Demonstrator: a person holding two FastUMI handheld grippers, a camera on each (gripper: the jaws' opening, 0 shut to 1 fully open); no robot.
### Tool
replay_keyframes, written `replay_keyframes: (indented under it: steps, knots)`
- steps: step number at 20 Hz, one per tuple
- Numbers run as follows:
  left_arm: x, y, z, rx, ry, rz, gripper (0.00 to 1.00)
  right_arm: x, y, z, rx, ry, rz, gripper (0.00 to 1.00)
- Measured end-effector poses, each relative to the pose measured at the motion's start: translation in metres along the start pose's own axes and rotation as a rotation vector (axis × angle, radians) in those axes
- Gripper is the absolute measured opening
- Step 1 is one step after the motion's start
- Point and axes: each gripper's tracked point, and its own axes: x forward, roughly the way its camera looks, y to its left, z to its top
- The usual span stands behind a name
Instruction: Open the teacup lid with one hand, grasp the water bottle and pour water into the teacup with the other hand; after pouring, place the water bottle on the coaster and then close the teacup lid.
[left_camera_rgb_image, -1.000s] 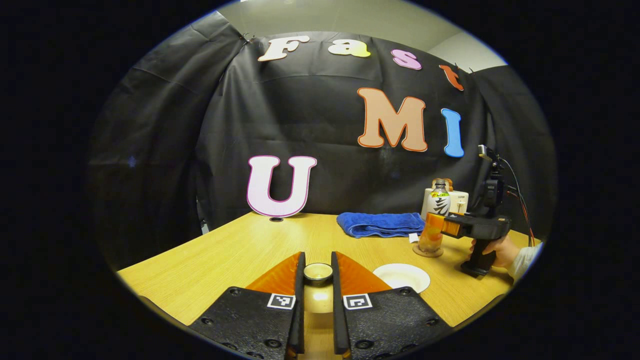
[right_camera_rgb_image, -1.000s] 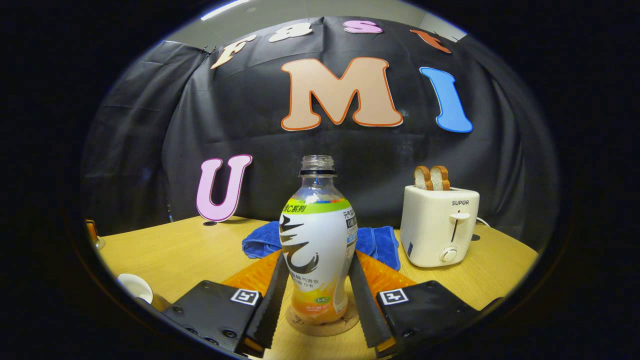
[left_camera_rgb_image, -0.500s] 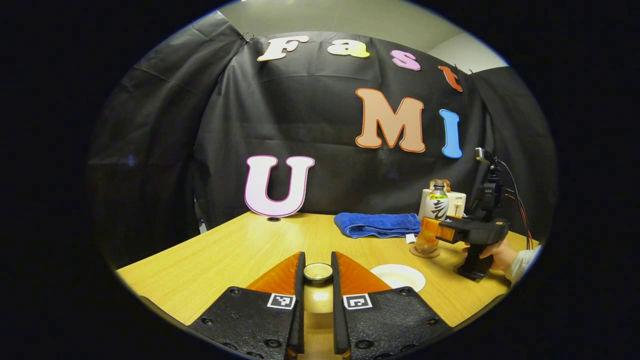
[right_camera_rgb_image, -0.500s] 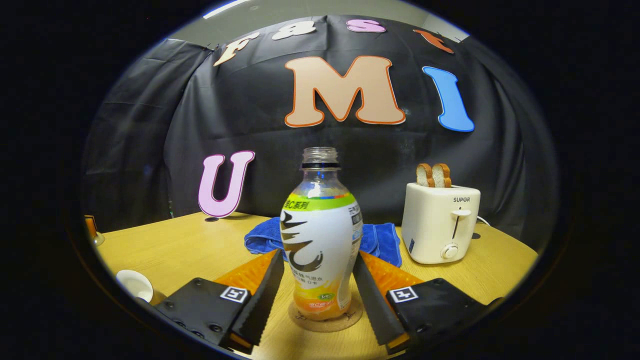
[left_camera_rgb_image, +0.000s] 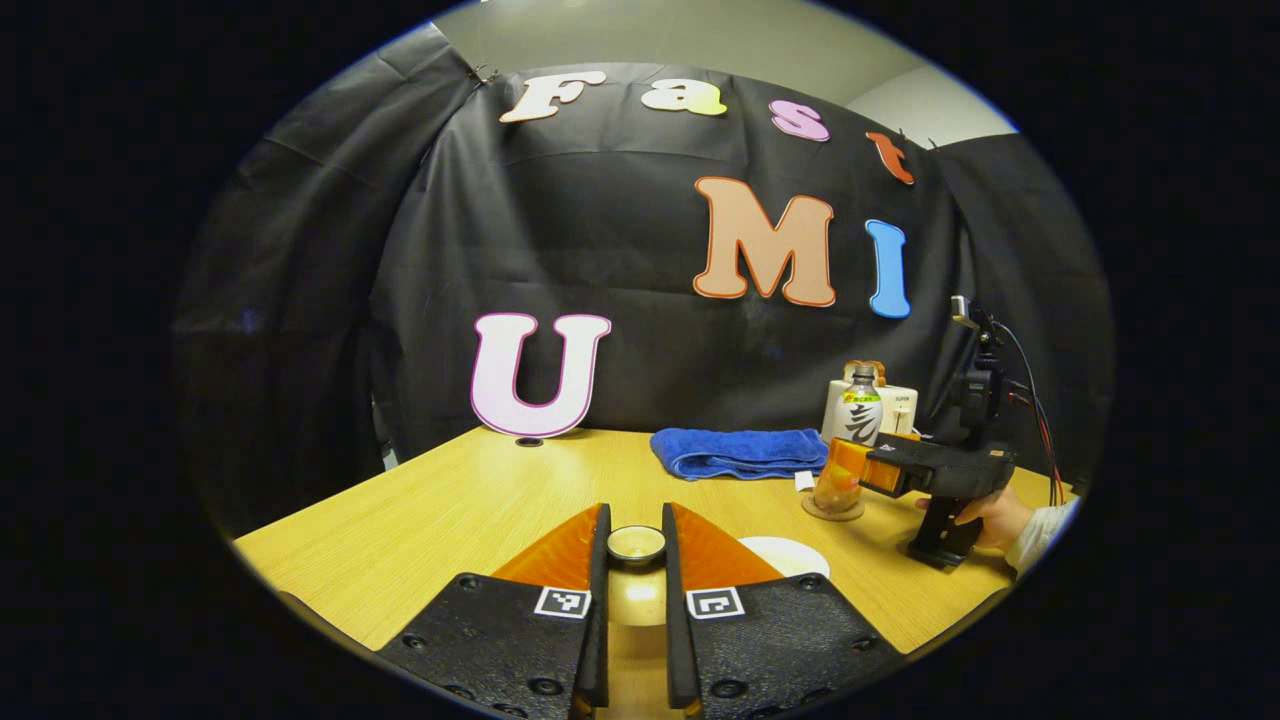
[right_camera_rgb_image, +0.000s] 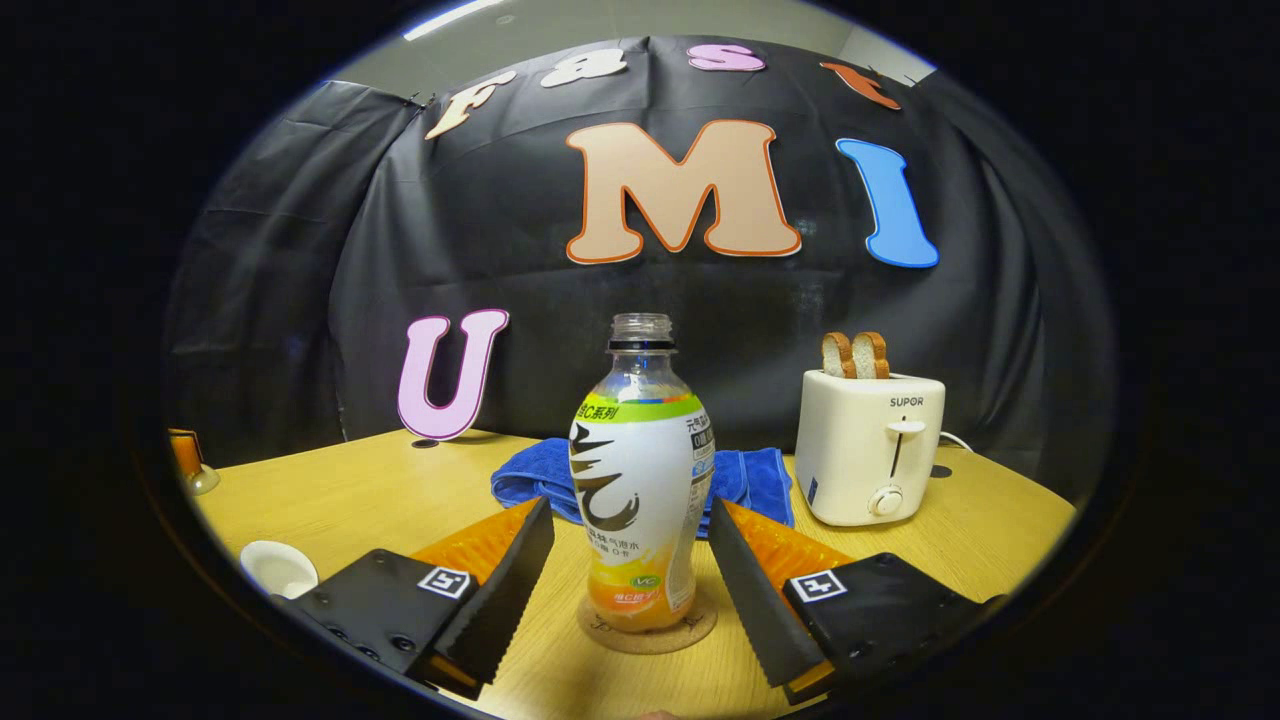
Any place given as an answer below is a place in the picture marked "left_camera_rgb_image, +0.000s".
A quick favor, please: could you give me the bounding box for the folded blue towel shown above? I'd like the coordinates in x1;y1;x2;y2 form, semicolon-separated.
650;428;831;483

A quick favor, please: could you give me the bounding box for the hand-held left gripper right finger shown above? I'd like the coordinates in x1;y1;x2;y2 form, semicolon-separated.
662;502;906;720

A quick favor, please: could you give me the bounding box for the clear plastic water bottle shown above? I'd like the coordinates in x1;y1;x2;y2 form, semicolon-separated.
812;364;886;516

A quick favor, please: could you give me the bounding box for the red gripper cable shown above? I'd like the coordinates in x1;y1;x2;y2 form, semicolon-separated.
1008;388;1057;501

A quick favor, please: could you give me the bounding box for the round brown coaster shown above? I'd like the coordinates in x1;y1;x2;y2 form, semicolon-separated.
801;490;866;523

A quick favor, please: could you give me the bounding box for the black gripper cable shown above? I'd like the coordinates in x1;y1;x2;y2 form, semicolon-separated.
992;320;1067;506

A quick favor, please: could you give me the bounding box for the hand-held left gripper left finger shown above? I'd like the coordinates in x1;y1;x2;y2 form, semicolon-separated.
375;502;613;720

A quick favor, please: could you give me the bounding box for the black backdrop cloth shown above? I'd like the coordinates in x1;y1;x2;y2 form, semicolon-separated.
172;22;1116;541

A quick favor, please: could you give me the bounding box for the white toaster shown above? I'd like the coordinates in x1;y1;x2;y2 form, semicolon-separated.
822;380;920;443

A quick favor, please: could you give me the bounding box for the cream ceramic teacup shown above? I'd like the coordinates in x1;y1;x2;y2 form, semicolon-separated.
738;536;832;582

